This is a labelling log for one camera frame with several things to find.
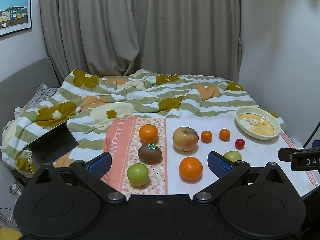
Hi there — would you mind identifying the grey padded headboard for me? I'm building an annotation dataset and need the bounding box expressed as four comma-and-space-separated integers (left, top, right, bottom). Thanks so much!
0, 56, 59, 130

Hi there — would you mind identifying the grey patterned cloth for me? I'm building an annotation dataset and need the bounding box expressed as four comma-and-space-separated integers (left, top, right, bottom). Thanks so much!
24, 81, 60, 108

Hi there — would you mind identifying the brown kiwi with green sticker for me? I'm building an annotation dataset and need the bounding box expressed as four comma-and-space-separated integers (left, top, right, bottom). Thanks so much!
138, 143, 163, 164

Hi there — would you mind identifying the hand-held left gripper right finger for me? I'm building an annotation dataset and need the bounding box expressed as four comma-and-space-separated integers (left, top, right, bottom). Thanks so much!
192, 151, 297, 204

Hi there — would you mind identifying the large orange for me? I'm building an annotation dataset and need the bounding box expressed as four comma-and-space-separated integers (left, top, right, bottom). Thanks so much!
179, 156, 203, 181
139, 124, 159, 143

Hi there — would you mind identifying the white round device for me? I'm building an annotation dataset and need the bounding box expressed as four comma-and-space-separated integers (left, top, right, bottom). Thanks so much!
9, 181, 27, 195

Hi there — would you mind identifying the brown russet apple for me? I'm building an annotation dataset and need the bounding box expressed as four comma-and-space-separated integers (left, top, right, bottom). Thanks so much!
172, 127, 199, 152

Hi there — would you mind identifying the black cable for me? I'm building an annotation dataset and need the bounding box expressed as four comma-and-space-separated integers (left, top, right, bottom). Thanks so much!
303, 120, 320, 147

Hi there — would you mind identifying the green striped floral blanket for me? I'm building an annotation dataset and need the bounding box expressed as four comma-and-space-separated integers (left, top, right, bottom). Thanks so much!
1, 69, 287, 178

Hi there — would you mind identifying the wall poster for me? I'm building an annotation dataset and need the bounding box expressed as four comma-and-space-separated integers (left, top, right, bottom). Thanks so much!
0, 0, 33, 37

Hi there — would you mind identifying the green apple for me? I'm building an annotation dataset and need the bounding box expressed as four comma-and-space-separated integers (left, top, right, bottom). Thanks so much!
127, 163, 150, 186
223, 151, 243, 162

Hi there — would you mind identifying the yellow cloth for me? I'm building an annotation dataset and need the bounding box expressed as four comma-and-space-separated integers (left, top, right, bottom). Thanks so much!
0, 226, 23, 240

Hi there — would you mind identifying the cream bowl with cartoon print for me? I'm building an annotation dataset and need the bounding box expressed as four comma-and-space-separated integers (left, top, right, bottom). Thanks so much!
235, 106, 281, 140

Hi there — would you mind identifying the grey laptop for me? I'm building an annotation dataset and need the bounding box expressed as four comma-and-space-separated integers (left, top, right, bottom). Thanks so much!
22, 121, 79, 164

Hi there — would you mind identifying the pink and white towel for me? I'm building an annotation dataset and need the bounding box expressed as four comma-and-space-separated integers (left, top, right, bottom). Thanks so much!
100, 115, 318, 197

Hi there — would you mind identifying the grey curtain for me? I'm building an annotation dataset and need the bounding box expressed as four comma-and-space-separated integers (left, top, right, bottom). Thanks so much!
39, 0, 242, 83

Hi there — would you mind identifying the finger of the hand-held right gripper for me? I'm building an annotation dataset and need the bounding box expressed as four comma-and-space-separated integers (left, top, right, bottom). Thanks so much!
278, 148, 304, 162

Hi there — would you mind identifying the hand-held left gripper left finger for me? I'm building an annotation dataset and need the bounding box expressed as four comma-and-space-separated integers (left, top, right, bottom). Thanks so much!
25, 152, 127, 204

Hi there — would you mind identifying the small tangerine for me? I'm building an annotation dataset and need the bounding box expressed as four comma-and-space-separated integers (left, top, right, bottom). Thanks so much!
219, 128, 231, 141
201, 130, 213, 143

